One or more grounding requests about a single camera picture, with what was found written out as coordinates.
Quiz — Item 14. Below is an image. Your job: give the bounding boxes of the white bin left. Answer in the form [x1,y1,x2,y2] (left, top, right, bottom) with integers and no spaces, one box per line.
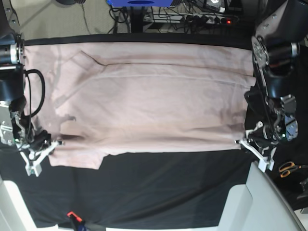
[0,178,37,231]

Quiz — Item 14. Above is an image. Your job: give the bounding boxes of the orange handled scissors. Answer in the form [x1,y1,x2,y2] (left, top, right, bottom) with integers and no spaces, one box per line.
[278,161,308,178]

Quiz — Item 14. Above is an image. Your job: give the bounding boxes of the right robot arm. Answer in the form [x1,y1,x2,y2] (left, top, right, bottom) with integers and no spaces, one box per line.
[0,0,63,177]

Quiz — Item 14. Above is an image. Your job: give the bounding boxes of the white power strip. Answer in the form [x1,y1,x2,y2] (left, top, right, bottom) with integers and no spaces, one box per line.
[143,12,231,25]

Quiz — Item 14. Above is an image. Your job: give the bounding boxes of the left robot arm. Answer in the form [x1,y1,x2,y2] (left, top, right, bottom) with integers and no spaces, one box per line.
[236,0,308,172]

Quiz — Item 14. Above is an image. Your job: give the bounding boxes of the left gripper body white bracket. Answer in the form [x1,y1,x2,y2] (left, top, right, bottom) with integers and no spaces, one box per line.
[234,121,277,173]

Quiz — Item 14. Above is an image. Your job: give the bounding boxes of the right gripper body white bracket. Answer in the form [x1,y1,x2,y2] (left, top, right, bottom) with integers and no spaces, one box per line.
[18,130,64,177]

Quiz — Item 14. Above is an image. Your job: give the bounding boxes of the blue plastic box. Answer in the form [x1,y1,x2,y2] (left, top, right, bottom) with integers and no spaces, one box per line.
[106,0,173,7]

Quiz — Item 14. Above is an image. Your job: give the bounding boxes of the pink T-shirt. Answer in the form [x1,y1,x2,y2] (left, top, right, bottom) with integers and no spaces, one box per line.
[26,42,256,169]

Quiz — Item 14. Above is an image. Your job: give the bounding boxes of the black table cloth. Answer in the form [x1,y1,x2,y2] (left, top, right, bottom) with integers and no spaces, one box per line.
[0,33,308,228]

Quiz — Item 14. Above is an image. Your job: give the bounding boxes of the white bin right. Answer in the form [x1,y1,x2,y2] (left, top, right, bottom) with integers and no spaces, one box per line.
[217,162,305,231]

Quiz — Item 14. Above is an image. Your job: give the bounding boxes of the white bin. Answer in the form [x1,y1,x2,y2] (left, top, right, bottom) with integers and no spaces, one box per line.
[0,178,37,231]
[217,162,305,231]

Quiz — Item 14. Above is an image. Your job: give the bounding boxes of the black table leg post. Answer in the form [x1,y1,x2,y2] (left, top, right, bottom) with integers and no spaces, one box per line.
[130,6,145,33]

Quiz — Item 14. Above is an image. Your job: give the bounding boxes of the red black clamp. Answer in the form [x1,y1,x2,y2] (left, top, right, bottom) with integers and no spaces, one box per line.
[67,211,88,231]

